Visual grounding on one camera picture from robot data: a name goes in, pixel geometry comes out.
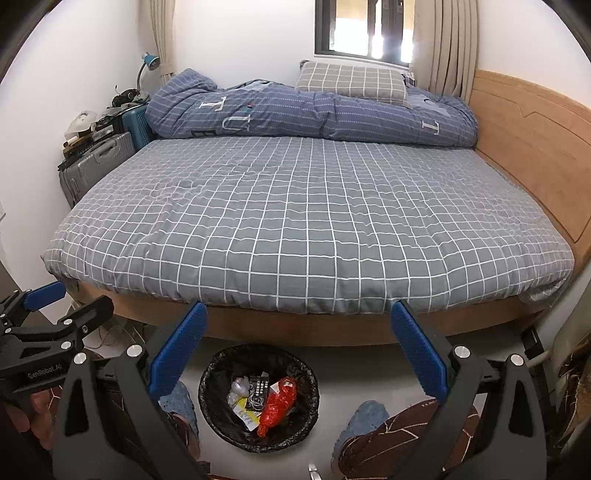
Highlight yellow and white sachet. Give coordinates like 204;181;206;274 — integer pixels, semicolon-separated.
228;394;264;432

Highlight person's left leg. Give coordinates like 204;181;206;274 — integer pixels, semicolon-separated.
88;351;204;480

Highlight grey suitcase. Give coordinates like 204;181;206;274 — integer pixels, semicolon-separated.
59;131;134;208

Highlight blue desk lamp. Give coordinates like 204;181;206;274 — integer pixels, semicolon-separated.
136;52;161;93

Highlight dark brown snack box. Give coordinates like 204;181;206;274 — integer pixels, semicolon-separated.
245;375;273;411

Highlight person's leg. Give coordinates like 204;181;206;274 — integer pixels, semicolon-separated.
88;351;204;480
337;401;481;480

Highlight teal suitcase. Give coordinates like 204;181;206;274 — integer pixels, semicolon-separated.
122;104;153;153

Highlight white rounded object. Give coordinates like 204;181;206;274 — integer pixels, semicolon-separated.
65;110;95;137

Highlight white cables under bed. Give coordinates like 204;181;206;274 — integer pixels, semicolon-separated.
90;318;148;352

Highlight blue striped quilt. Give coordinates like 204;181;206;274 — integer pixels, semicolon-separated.
145;68;478;148

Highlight person's left hand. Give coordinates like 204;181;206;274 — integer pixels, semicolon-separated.
9;385;58;444

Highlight person's right leg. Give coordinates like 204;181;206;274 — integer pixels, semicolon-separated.
337;401;481;480

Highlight beige pleated curtain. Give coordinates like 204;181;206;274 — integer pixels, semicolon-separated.
141;0;178;88
409;0;481;97

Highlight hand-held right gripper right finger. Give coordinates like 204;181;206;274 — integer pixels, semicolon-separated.
390;300;548;480

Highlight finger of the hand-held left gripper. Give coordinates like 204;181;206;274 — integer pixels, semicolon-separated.
0;280;68;324
14;295;115;354

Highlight wooden headboard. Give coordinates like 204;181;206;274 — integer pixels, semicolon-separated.
468;69;591;271

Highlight black bag on suitcase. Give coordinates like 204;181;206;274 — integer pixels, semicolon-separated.
113;85;151;109

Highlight clear plastic wrapper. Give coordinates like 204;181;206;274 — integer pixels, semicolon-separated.
228;376;252;402

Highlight black lined trash bin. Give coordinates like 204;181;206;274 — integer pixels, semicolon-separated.
198;344;320;453

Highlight red plastic bag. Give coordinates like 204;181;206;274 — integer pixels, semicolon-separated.
256;376;298;438

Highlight dark framed window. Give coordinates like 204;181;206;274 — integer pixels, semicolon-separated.
314;0;416;65

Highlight blue fuzzy slipper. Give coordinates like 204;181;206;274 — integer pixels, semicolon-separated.
332;401;391;457
159;381;199;432

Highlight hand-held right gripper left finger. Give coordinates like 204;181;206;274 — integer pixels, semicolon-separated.
53;301;208;480

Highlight pile of dark boxes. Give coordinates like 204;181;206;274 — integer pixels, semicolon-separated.
62;111;125;160

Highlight grey checked pillow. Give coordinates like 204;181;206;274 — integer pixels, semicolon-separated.
295;60;411;106

